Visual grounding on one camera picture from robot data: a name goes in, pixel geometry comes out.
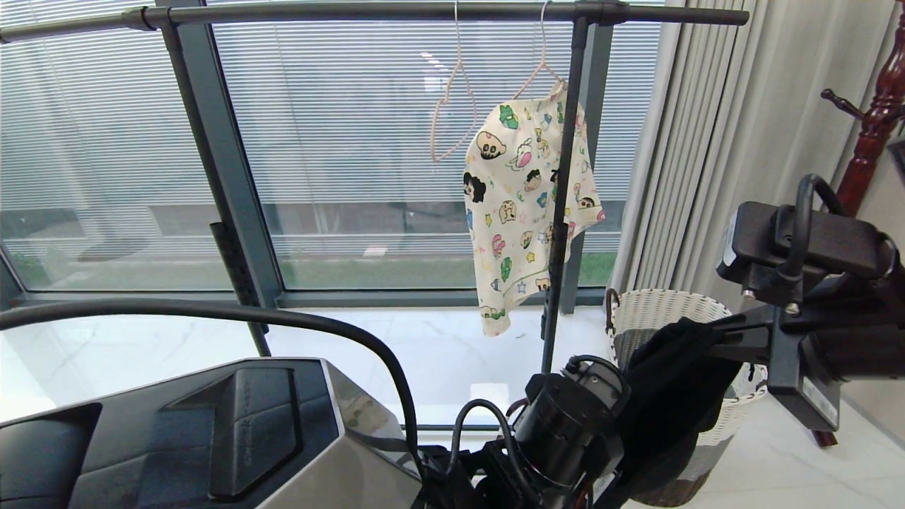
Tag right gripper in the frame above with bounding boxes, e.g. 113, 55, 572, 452
709, 308, 905, 433

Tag black garment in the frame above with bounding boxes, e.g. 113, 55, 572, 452
612, 318, 743, 496

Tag cream printed garment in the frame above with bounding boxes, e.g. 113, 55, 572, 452
463, 81, 605, 337

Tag pink clothes hanger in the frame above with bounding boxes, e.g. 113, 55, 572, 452
513, 0, 570, 100
430, 0, 478, 163

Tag white laundry basket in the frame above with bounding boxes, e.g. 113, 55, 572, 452
605, 288, 769, 506

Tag black clothes rack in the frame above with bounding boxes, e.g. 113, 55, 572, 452
0, 0, 750, 375

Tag beige curtain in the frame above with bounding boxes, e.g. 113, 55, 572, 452
608, 0, 905, 312

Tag dark wooden coat stand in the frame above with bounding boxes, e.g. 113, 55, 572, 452
813, 0, 905, 447

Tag window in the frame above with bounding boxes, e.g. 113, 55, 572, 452
0, 0, 665, 315

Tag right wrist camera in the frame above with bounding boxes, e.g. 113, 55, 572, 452
716, 201, 899, 305

